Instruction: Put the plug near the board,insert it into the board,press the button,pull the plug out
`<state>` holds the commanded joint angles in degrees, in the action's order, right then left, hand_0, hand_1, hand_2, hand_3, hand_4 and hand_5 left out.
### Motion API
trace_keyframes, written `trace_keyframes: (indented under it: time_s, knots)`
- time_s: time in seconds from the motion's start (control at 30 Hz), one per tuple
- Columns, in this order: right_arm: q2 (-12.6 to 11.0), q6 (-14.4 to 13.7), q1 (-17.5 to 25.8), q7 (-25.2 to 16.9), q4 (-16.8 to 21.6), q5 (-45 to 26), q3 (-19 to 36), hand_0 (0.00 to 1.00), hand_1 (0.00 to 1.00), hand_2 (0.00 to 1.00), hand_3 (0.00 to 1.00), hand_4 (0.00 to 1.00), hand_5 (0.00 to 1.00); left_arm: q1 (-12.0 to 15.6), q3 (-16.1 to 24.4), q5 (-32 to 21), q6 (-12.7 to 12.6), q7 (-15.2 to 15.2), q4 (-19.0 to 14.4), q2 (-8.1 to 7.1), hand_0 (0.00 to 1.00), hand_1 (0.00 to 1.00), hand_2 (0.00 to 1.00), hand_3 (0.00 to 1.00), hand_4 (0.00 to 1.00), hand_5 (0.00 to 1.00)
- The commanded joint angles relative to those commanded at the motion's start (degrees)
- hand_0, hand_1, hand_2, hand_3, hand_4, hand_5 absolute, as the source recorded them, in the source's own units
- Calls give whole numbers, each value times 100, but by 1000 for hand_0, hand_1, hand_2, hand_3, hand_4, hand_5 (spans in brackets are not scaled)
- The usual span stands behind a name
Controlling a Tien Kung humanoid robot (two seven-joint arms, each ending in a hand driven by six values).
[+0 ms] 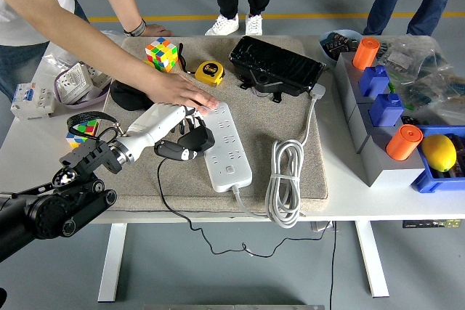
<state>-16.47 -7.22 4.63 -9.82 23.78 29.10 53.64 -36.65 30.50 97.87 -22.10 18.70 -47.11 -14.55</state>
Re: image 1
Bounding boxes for person's right hand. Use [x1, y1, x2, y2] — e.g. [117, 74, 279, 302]
[143, 72, 221, 117]

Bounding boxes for person's left hand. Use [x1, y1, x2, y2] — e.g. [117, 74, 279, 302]
[139, 23, 174, 38]

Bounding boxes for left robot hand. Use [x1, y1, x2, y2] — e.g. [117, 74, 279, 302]
[125, 102, 206, 163]

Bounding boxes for black power adapter plug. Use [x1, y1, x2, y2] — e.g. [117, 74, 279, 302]
[177, 126, 215, 153]

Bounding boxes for thin black adapter cord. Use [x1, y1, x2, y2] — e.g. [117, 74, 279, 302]
[156, 157, 328, 258]

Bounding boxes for white power strip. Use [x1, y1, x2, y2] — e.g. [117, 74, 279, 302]
[198, 102, 254, 194]

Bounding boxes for dark wristband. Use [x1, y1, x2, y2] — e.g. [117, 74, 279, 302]
[122, 18, 147, 38]

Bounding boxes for colourful puzzle cube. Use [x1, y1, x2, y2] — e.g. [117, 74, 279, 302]
[65, 119, 100, 150]
[144, 36, 179, 73]

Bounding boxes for yellow tape measure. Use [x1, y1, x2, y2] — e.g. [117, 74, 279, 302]
[177, 42, 225, 88]

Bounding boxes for black cloth pouch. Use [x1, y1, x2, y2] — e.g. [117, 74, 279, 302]
[108, 79, 155, 112]

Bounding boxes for pale purple tray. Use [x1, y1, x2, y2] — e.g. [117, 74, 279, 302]
[53, 66, 112, 110]

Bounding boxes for glossy black device box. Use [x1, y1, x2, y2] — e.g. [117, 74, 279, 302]
[227, 36, 328, 104]

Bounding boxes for clear bag of screws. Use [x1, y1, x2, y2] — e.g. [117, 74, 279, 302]
[42, 30, 126, 71]

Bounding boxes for grey-brown mat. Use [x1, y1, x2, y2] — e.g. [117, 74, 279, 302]
[78, 35, 330, 216]

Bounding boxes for white circuit breaker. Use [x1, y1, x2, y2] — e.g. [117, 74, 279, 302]
[9, 82, 56, 121]

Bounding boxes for white table leg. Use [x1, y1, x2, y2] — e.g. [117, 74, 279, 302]
[97, 222, 128, 303]
[354, 221, 390, 298]

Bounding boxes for light blue bowl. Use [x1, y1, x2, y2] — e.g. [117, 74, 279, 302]
[318, 29, 364, 64]

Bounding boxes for grey holder box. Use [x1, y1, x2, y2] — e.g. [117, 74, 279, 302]
[333, 50, 400, 124]
[347, 101, 426, 188]

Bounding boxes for dark circuit boards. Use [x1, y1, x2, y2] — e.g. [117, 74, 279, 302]
[323, 33, 360, 53]

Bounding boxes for orange cylinder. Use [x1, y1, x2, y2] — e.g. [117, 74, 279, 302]
[385, 123, 424, 162]
[352, 36, 381, 71]

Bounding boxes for blue peg block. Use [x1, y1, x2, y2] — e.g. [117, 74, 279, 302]
[358, 65, 392, 99]
[368, 92, 405, 129]

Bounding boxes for clear bag of components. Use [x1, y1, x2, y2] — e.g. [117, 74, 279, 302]
[376, 33, 455, 84]
[395, 70, 465, 128]

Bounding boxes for yellow lemon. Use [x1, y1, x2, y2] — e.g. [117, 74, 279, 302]
[420, 134, 458, 173]

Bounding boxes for blue plastic bin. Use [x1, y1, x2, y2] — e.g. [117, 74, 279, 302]
[411, 124, 465, 195]

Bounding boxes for black table control panel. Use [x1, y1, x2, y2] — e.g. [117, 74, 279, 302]
[401, 219, 462, 230]

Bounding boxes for white wall socket panel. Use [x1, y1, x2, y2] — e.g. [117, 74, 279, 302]
[86, 65, 112, 88]
[57, 62, 92, 105]

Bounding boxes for white power strip cable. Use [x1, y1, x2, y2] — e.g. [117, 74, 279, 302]
[231, 83, 328, 230]

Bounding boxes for grey metal bracket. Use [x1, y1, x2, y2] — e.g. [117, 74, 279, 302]
[310, 221, 338, 233]

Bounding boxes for black hanging cable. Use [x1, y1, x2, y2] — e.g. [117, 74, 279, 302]
[328, 221, 339, 310]

